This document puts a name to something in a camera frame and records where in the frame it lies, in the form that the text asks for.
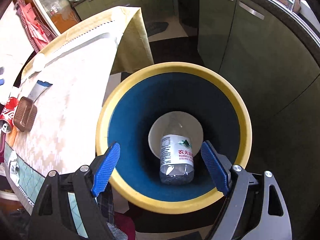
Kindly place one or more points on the yellow rimmed blue trash bin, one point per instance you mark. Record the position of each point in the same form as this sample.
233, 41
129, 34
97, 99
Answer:
139, 100

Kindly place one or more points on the red checkered apron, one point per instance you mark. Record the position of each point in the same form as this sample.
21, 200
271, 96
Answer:
38, 34

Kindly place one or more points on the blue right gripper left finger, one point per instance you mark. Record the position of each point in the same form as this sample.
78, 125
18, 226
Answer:
102, 168

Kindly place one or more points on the clear plastic water bottle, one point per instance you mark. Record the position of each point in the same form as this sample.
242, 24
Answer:
176, 155

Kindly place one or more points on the red cola can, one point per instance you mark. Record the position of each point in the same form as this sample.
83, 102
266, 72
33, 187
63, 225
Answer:
7, 115

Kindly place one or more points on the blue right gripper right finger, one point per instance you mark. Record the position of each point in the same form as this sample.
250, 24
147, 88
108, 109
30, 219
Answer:
218, 167

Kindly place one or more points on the red paper bucket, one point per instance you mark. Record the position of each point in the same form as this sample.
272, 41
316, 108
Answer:
191, 126

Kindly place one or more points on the crumpled white paper scrap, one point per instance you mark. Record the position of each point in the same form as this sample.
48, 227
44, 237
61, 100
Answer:
14, 168

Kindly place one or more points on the grey blue snack wrapper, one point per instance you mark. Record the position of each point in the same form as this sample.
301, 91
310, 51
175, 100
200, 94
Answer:
38, 89

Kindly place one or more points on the brown plastic tray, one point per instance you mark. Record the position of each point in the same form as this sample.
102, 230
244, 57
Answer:
25, 114

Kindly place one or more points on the patterned tablecloth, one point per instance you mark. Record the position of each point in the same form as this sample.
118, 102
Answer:
55, 156

